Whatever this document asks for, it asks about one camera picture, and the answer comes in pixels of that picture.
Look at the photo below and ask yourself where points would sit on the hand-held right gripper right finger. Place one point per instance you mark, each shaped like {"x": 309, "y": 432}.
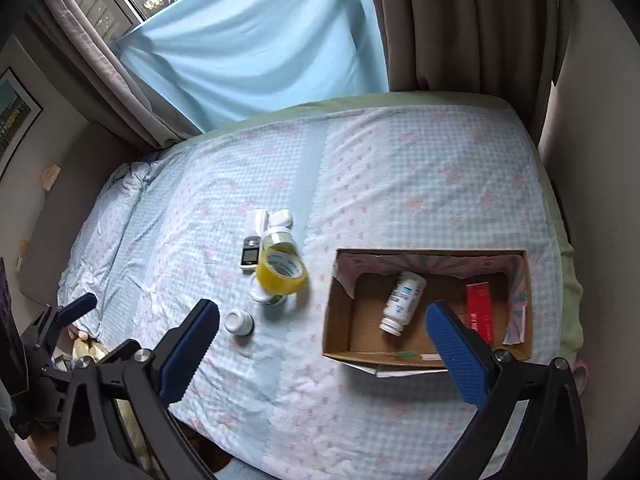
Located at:
{"x": 457, "y": 350}

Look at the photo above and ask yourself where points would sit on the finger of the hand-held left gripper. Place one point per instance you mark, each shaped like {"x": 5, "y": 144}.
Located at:
{"x": 77, "y": 306}

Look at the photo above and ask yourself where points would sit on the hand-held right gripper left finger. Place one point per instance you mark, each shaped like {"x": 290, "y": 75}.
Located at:
{"x": 192, "y": 345}

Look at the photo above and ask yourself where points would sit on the small white bottle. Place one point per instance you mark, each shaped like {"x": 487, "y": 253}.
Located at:
{"x": 238, "y": 321}

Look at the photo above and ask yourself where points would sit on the white pill bottle blue label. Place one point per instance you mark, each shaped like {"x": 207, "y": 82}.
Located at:
{"x": 402, "y": 302}

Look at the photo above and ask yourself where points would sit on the white jar green label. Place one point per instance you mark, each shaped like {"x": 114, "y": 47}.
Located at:
{"x": 270, "y": 299}

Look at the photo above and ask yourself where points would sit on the brown cardboard box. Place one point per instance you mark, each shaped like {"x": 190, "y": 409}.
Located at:
{"x": 365, "y": 330}

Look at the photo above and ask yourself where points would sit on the white handheld digital meter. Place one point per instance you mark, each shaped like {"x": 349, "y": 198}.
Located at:
{"x": 250, "y": 254}

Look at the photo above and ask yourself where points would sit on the yellow tape roll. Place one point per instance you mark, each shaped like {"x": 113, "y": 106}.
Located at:
{"x": 280, "y": 272}

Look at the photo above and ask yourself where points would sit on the white jar green band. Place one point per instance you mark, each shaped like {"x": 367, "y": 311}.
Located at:
{"x": 278, "y": 238}

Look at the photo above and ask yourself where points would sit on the white tube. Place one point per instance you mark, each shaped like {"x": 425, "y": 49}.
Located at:
{"x": 257, "y": 221}

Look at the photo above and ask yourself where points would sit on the white rounded container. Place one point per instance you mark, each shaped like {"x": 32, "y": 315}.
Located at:
{"x": 281, "y": 217}

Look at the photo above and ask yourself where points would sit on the red carton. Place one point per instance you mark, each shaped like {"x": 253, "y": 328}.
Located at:
{"x": 479, "y": 312}

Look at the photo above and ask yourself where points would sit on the beige headboard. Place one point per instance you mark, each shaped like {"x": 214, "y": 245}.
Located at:
{"x": 65, "y": 220}

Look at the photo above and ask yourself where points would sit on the bed with green sheet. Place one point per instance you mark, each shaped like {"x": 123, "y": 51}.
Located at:
{"x": 570, "y": 310}

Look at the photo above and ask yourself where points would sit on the yellow sticky note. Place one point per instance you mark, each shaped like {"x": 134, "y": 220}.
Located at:
{"x": 50, "y": 176}

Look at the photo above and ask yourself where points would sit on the grey curtain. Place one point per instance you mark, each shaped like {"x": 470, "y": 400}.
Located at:
{"x": 110, "y": 80}
{"x": 450, "y": 25}

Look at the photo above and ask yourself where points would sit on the light blue cloth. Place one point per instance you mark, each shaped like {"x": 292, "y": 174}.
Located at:
{"x": 260, "y": 50}

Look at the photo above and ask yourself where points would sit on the framed wall poster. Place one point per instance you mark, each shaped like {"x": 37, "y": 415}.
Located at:
{"x": 15, "y": 110}

